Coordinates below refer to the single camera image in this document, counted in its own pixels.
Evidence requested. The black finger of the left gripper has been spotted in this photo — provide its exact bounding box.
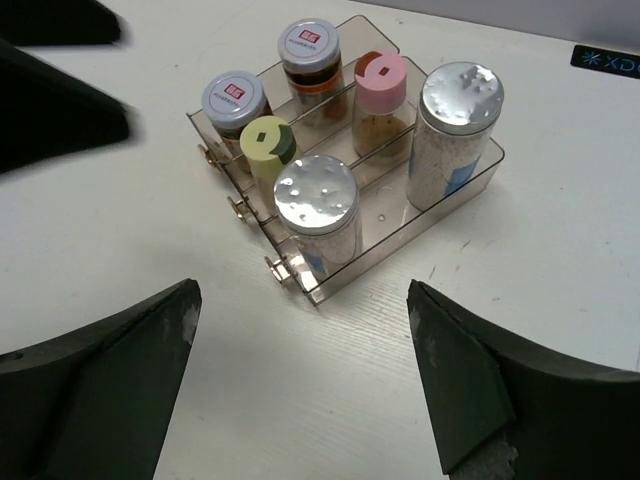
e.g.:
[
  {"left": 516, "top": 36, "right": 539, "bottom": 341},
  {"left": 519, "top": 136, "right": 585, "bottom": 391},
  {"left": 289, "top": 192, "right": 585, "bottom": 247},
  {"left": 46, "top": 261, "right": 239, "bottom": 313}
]
[{"left": 1, "top": 41, "right": 137, "bottom": 174}]

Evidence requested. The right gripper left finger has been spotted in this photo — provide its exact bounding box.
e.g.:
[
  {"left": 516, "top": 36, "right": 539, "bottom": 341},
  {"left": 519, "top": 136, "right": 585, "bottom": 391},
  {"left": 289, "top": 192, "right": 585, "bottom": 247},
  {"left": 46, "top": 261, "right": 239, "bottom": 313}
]
[{"left": 1, "top": 279, "right": 202, "bottom": 479}]

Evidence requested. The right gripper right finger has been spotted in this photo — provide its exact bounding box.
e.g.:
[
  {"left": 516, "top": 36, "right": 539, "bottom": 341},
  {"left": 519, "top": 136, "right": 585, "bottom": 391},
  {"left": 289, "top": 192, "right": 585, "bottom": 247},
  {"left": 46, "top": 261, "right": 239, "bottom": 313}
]
[{"left": 407, "top": 281, "right": 639, "bottom": 479}]

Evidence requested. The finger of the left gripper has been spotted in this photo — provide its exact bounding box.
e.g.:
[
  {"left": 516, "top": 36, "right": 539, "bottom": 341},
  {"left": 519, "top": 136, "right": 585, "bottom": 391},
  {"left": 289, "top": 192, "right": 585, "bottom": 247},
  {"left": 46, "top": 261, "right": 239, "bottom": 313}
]
[{"left": 1, "top": 0, "right": 123, "bottom": 47}]

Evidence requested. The orange label sauce jar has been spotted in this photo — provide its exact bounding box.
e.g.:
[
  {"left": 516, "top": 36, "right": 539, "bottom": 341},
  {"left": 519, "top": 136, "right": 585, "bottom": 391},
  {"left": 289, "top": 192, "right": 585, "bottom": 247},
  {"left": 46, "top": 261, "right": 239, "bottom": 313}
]
[{"left": 201, "top": 70, "right": 273, "bottom": 158}]

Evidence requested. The yellow lid spice bottle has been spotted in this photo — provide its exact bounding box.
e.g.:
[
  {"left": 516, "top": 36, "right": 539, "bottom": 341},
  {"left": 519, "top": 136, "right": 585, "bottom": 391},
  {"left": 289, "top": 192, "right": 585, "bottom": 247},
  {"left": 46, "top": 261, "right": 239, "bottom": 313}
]
[{"left": 240, "top": 115, "right": 298, "bottom": 210}]

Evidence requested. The dark brown sauce jar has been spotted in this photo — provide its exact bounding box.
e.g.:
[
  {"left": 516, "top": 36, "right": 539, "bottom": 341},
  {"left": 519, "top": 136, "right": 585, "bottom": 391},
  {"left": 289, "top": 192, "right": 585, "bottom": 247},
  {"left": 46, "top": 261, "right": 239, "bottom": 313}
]
[{"left": 277, "top": 18, "right": 348, "bottom": 126}]

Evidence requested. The silver lid blue label bottle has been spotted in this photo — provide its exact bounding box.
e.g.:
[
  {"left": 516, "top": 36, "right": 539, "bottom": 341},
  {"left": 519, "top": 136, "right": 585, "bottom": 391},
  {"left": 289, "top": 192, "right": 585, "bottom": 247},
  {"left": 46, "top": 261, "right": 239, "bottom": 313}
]
[{"left": 273, "top": 154, "right": 363, "bottom": 280}]

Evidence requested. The silver lid white bottle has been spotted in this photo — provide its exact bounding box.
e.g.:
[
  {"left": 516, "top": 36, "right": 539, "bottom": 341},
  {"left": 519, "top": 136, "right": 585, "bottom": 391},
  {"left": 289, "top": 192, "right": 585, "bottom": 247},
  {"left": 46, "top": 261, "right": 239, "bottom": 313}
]
[{"left": 406, "top": 61, "right": 505, "bottom": 211}]

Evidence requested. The pink lid spice bottle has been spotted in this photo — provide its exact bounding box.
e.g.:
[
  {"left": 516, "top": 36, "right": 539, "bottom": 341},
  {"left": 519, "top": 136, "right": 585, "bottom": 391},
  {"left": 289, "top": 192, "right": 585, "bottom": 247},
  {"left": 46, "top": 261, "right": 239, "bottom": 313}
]
[{"left": 352, "top": 50, "right": 410, "bottom": 156}]

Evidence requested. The left clear organizer bin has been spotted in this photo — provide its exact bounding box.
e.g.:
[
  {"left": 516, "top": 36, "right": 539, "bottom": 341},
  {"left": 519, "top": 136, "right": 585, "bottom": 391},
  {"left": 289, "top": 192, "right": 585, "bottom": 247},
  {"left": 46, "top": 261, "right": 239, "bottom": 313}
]
[{"left": 187, "top": 15, "right": 400, "bottom": 172}]

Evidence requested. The clear organizer bin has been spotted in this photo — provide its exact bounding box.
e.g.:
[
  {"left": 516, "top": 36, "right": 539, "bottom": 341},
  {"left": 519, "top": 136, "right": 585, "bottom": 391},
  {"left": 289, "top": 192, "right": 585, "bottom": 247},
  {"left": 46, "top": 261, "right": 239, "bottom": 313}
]
[
  {"left": 263, "top": 140, "right": 505, "bottom": 306},
  {"left": 222, "top": 54, "right": 426, "bottom": 224},
  {"left": 187, "top": 15, "right": 400, "bottom": 172}
]

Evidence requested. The right clear organizer bin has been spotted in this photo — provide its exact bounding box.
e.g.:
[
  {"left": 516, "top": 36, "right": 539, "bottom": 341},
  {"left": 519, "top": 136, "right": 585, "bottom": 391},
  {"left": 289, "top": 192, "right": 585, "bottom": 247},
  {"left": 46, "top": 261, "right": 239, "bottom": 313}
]
[{"left": 263, "top": 140, "right": 505, "bottom": 306}]

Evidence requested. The middle clear organizer bin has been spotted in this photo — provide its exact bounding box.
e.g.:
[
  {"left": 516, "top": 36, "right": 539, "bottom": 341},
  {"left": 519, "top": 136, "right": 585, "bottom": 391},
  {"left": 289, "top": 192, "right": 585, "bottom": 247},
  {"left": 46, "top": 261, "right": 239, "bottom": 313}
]
[{"left": 222, "top": 54, "right": 426, "bottom": 224}]

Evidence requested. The right blue table sticker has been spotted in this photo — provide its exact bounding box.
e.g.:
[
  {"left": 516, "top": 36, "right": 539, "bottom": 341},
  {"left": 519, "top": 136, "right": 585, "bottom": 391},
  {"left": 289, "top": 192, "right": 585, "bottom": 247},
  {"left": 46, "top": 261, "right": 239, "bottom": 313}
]
[{"left": 570, "top": 44, "right": 640, "bottom": 79}]

